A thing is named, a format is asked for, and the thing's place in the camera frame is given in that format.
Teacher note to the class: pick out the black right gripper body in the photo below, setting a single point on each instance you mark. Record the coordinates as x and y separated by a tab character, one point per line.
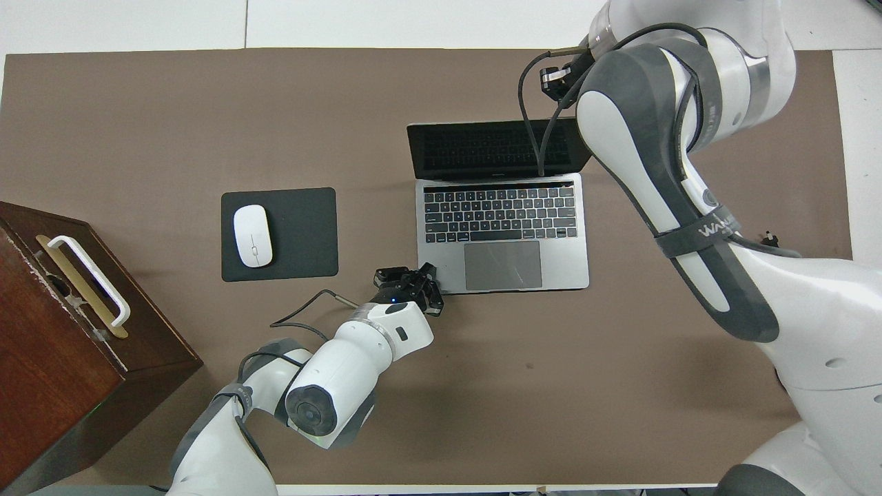
561	81

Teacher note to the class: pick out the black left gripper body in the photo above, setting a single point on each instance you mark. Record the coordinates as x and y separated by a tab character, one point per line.
406	289

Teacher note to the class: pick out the silver laptop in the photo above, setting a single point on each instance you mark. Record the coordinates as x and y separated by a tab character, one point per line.
503	227

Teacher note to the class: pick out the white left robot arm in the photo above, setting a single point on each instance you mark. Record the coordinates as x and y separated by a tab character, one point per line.
344	379

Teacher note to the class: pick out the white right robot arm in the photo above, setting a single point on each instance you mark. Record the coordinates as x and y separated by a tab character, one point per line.
792	296

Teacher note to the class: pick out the black mouse pad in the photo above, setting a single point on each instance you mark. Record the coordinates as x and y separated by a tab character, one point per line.
303	234

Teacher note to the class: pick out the white computer mouse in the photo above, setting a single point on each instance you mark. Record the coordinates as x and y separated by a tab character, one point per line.
252	235

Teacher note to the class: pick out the brown table mat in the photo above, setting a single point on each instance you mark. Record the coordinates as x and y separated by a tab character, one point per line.
207	124

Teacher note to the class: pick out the dark wooden box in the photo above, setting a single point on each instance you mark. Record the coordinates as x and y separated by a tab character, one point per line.
62	372

